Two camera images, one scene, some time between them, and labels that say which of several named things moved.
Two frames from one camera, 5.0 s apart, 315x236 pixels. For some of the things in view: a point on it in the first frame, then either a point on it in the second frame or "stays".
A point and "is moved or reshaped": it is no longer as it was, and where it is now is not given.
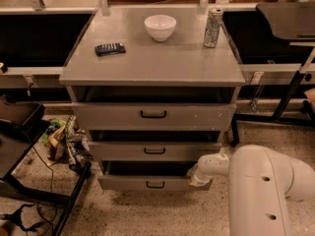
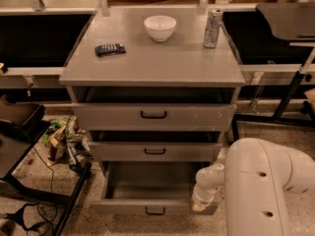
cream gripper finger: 196,183 -> 198,207
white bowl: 160,27 stays
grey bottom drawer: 147,175 is moved or reshaped
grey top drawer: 153,117 stays
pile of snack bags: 68,144 stays
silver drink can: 213,28 stays
